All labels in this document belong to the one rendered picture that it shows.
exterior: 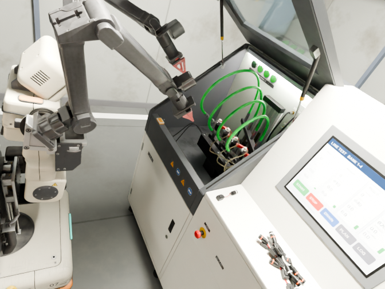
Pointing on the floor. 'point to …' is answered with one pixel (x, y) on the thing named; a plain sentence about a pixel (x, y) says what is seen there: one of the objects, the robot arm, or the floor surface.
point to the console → (281, 201)
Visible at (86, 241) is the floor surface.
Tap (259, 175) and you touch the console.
